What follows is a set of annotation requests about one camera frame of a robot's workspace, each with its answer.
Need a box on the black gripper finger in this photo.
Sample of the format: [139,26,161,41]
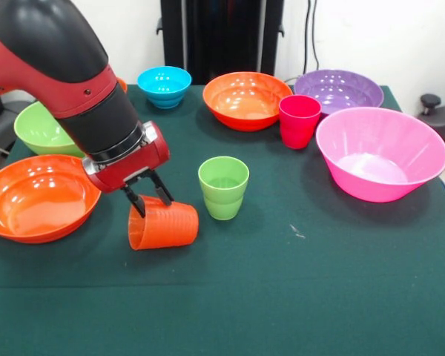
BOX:
[120,185,146,219]
[150,172,174,207]

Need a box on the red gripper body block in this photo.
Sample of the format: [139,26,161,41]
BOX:
[82,121,171,194]

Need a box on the orange cup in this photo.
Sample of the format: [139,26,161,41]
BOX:
[128,195,200,251]

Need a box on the green cup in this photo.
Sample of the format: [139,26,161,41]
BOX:
[197,156,251,222]

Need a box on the wide orange bowl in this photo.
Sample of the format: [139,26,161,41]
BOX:
[0,154,103,245]
[202,71,294,132]

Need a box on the crimson red cup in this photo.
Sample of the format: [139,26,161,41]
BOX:
[278,94,323,150]

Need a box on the purple bowl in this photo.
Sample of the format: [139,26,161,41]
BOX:
[294,69,385,116]

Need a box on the small blue bowl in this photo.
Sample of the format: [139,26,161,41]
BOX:
[136,66,192,110]

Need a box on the green bowl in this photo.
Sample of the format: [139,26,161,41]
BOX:
[13,100,86,159]

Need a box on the dark green tablecloth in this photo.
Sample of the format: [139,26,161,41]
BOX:
[0,83,445,356]

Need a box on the large pink bowl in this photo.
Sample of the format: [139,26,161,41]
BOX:
[315,106,445,203]

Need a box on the black round knob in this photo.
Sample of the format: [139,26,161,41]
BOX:
[421,93,442,116]

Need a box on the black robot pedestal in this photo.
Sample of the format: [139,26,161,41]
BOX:
[156,0,285,86]

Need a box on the black hanging cable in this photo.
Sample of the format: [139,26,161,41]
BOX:
[302,0,322,77]

